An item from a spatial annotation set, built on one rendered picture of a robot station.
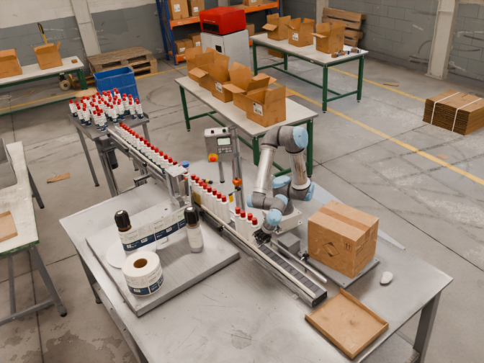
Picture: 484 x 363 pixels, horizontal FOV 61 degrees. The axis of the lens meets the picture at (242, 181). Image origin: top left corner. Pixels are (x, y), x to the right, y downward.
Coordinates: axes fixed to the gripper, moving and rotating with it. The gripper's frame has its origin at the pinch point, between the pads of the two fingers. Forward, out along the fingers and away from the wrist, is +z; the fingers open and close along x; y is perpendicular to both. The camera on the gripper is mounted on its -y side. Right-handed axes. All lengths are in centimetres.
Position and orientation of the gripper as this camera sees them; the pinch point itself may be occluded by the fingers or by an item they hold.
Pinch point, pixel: (261, 241)
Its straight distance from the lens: 243.9
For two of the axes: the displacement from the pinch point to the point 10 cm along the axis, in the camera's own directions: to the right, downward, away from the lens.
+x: 5.6, 7.5, -3.4
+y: -7.9, 3.8, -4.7
